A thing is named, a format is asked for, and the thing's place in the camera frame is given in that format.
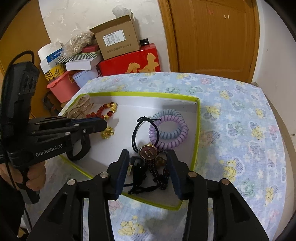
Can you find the beige hair claw clip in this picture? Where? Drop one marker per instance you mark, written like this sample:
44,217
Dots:
78,104

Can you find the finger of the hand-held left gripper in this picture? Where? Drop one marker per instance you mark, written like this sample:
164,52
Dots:
57,121
94,128

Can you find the pink plastic basket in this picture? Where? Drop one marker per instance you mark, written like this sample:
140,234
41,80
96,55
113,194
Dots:
62,88

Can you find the clear plastic bag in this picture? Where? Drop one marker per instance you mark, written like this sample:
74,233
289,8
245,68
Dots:
76,42

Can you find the brown cardboard box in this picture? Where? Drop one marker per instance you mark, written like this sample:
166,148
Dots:
115,44

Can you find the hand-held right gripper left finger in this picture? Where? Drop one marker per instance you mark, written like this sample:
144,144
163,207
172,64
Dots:
122,176

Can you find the wooden wardrobe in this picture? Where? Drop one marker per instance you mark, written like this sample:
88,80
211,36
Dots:
20,34

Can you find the wooden door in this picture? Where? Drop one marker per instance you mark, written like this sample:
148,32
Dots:
212,34

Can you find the green striped box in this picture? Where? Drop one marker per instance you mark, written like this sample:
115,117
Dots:
85,55

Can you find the lime green cardboard box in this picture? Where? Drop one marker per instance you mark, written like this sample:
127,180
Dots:
129,109

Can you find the white box blue label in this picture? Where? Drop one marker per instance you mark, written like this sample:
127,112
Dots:
48,55

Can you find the black hair band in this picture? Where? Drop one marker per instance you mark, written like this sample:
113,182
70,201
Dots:
79,154

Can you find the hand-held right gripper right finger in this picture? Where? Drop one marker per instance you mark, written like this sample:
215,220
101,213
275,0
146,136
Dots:
174,178

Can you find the small black object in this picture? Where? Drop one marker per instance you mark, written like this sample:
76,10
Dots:
144,42

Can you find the light blue bin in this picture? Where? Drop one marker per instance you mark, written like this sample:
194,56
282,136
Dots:
85,77

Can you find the yellow patterned box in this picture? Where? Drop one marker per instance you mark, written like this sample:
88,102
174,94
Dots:
55,70

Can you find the small red box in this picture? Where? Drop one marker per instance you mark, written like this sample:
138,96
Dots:
91,48

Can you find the white flat box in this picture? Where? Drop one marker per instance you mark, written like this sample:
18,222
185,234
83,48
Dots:
78,65

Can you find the floral tablecloth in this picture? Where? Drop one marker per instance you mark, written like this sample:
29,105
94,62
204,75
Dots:
242,120

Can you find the person's left hand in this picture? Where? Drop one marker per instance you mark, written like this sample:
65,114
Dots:
35,178

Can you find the large red gift box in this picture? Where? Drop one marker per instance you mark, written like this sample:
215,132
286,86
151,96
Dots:
120,64

